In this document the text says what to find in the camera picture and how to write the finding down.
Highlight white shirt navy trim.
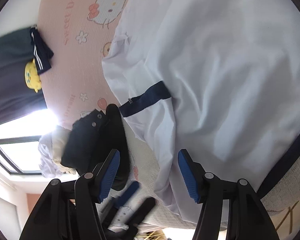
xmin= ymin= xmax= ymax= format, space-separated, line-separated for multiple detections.
xmin=102 ymin=0 xmax=300 ymax=223

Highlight white cream clothes heap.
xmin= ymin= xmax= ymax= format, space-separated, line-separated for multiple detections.
xmin=38 ymin=126 xmax=77 ymax=178

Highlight wicker bamboo basket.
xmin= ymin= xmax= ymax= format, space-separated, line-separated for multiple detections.
xmin=275 ymin=201 xmax=299 ymax=233

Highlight dark teal curtain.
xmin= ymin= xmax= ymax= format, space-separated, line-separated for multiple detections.
xmin=0 ymin=28 xmax=46 ymax=125

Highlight yellow plush toy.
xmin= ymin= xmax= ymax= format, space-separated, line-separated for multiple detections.
xmin=25 ymin=60 xmax=42 ymax=93

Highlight navy white-striped folded garment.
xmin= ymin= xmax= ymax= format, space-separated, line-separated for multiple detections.
xmin=30 ymin=25 xmax=54 ymax=75

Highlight pink cream Hello Kitty blanket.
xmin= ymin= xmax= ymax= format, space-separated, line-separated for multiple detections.
xmin=38 ymin=0 xmax=300 ymax=229

